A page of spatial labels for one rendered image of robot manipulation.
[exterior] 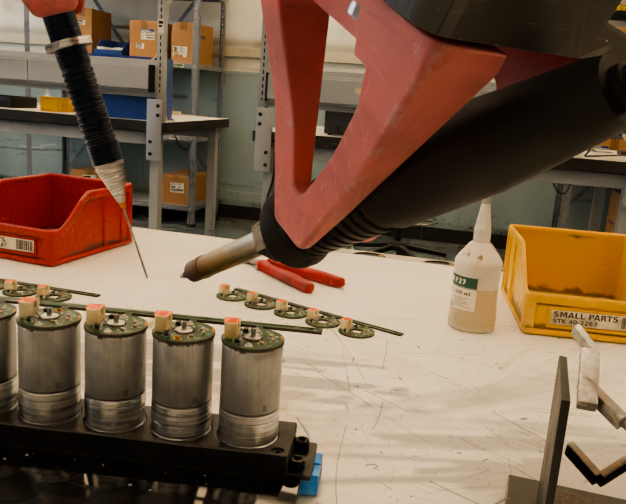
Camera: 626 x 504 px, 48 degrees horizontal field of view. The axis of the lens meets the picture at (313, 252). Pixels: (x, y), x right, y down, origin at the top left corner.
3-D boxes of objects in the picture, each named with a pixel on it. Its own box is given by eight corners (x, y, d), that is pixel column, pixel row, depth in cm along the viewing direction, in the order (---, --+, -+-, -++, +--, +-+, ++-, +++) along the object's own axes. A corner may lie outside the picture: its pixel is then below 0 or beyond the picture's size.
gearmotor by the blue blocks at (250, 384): (271, 472, 28) (279, 349, 27) (210, 464, 28) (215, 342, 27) (280, 442, 30) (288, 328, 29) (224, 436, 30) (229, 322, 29)
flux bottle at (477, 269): (450, 315, 54) (466, 185, 51) (496, 323, 53) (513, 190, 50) (444, 328, 50) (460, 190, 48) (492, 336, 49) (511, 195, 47)
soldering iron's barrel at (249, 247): (178, 295, 26) (278, 256, 21) (170, 253, 26) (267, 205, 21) (213, 290, 26) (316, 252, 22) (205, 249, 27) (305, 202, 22)
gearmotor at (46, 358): (66, 447, 29) (64, 327, 27) (8, 440, 29) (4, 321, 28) (90, 420, 31) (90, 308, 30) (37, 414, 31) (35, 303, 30)
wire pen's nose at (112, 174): (109, 203, 26) (95, 165, 26) (137, 195, 27) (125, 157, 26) (104, 208, 25) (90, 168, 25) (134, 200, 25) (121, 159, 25)
